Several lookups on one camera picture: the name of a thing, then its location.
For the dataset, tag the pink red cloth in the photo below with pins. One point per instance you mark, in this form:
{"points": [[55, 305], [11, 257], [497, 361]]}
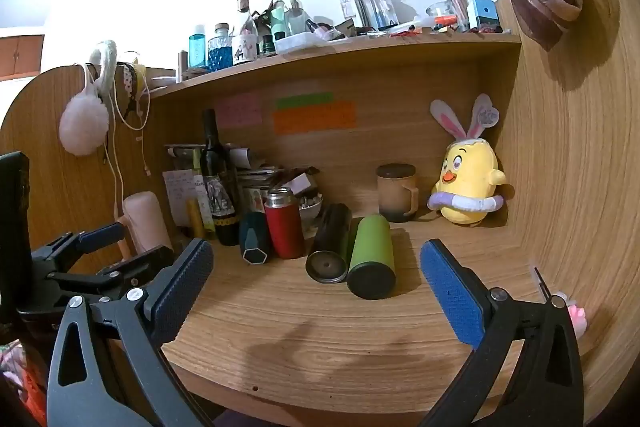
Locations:
{"points": [[22, 382]]}

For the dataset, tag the pale pink cylinder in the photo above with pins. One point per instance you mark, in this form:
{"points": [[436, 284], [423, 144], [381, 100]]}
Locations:
{"points": [[142, 217]]}

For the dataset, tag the red thermos bottle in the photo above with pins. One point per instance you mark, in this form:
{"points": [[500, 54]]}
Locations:
{"points": [[285, 232]]}

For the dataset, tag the clear corked glass bottle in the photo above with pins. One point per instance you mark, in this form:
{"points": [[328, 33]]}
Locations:
{"points": [[245, 37]]}

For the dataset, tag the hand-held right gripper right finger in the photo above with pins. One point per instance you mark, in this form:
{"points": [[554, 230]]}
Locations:
{"points": [[450, 292]]}

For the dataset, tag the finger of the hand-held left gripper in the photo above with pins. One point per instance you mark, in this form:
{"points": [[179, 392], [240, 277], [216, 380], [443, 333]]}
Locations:
{"points": [[102, 237], [145, 264]]}

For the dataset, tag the orange sticky note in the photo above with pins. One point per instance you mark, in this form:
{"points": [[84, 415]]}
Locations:
{"points": [[315, 119]]}

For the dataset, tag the green pump bottle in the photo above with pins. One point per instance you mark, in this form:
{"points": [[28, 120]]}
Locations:
{"points": [[278, 17]]}

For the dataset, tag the yellow duck plush toy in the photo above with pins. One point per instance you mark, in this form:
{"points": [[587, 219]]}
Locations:
{"points": [[465, 177]]}

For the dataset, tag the green cup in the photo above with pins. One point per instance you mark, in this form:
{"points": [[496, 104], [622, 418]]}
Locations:
{"points": [[372, 247]]}

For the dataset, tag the grey spray can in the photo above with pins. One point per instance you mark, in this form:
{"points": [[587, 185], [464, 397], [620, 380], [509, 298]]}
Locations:
{"points": [[182, 67]]}

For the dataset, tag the glass bottle with blue beads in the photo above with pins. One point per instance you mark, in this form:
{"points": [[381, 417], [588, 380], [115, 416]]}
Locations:
{"points": [[220, 52]]}

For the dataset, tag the blue box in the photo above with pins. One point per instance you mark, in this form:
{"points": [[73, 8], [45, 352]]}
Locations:
{"points": [[486, 12]]}

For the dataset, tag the dark wine bottle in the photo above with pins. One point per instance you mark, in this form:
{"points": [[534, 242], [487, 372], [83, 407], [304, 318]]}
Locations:
{"points": [[215, 167]]}

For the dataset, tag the dark teal hexagonal bottle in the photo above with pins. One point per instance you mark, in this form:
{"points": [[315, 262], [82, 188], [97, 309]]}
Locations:
{"points": [[252, 237]]}

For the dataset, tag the brown lidded mug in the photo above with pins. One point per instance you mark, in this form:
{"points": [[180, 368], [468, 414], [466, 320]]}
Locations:
{"points": [[395, 197]]}

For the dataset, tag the pile of papers and boxes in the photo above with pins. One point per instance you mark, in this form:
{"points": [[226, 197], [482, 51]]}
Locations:
{"points": [[280, 179]]}

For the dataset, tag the small pink toy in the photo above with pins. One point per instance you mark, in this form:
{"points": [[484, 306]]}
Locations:
{"points": [[579, 317]]}

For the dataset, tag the clear cylinder jar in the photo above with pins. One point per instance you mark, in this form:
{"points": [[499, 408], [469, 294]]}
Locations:
{"points": [[455, 2]]}

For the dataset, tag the thin black stick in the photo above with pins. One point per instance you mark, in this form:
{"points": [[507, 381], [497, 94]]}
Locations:
{"points": [[542, 284]]}

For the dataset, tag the pink sticky note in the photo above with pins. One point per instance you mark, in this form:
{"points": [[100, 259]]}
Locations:
{"points": [[239, 111]]}

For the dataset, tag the wooden cabinet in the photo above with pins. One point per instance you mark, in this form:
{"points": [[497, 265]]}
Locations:
{"points": [[20, 57]]}

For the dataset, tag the clear blister packs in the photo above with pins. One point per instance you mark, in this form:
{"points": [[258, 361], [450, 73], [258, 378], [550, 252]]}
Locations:
{"points": [[367, 2]]}

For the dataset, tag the dotted hairbands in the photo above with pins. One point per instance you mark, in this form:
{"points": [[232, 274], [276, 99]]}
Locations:
{"points": [[131, 82]]}

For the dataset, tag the white paper note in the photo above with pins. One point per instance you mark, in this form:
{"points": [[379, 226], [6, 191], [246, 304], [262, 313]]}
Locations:
{"points": [[177, 194]]}

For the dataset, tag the white tray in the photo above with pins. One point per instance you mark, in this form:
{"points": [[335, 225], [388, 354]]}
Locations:
{"points": [[299, 43]]}

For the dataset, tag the blue plastic bottle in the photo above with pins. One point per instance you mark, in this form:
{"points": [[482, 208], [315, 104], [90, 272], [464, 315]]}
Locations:
{"points": [[197, 49]]}

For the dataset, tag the green sticky note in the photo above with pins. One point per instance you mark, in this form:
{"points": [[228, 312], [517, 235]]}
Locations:
{"points": [[305, 101]]}

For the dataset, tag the black cup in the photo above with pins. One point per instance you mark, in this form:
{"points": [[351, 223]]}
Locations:
{"points": [[332, 232]]}

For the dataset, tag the white fluffy earmuffs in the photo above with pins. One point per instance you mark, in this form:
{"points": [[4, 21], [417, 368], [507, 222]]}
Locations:
{"points": [[82, 124]]}

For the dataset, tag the wooden shelf board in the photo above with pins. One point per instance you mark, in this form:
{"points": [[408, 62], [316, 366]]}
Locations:
{"points": [[350, 52]]}

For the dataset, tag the white bowl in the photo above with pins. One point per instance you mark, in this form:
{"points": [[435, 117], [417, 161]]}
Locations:
{"points": [[310, 209]]}

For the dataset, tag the yellow tube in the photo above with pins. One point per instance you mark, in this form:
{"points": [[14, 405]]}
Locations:
{"points": [[195, 219]]}

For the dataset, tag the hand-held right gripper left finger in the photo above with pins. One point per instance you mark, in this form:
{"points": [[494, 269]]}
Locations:
{"points": [[182, 289]]}

